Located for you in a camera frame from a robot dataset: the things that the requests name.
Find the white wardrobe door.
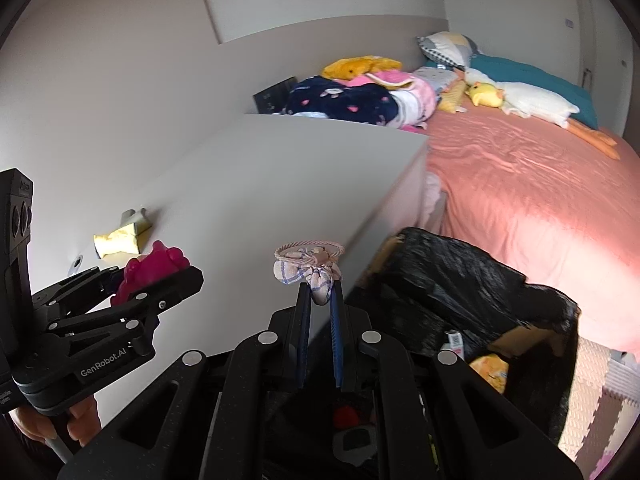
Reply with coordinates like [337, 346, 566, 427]
[572, 0, 638, 126]

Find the navy printed blanket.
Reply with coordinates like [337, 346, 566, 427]
[285, 76, 398, 128]

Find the person's left hand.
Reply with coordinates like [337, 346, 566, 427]
[12, 395, 101, 448]

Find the red heart toy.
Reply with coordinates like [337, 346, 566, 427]
[332, 405, 363, 428]

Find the yellow plush toy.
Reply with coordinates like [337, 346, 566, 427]
[321, 56, 403, 82]

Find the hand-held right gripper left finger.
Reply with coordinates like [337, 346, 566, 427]
[57, 282, 313, 480]

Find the black trash bag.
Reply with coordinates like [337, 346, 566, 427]
[345, 227, 581, 446]

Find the foam puzzle floor mat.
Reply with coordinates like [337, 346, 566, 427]
[557, 337, 640, 480]

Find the black wall socket panel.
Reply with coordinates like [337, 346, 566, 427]
[253, 76, 298, 115]

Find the long yellow snack wrapper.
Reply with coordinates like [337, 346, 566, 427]
[93, 220, 153, 259]

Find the yellow printed snack bag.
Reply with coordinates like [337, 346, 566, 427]
[467, 353, 511, 393]

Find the white goose plush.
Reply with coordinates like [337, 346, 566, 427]
[465, 69, 621, 161]

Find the teal pillow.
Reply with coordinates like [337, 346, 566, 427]
[467, 55, 598, 128]

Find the pink doll toy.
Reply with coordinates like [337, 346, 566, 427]
[111, 240, 190, 307]

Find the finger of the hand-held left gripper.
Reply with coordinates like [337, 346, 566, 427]
[47, 266, 203, 353]
[32, 266, 123, 318]

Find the bed with pink sheet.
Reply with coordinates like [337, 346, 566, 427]
[400, 95, 640, 361]

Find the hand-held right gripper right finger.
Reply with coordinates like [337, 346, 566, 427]
[327, 280, 586, 480]

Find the checkered pillow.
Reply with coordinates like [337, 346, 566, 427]
[417, 31, 483, 68]

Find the yellow striped plush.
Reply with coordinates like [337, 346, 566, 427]
[437, 80, 468, 115]

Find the pink cloth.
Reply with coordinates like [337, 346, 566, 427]
[367, 71, 436, 128]

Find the small white box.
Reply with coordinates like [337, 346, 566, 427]
[442, 330, 467, 361]

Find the yellow duck plush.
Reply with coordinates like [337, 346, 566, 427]
[467, 82, 506, 109]

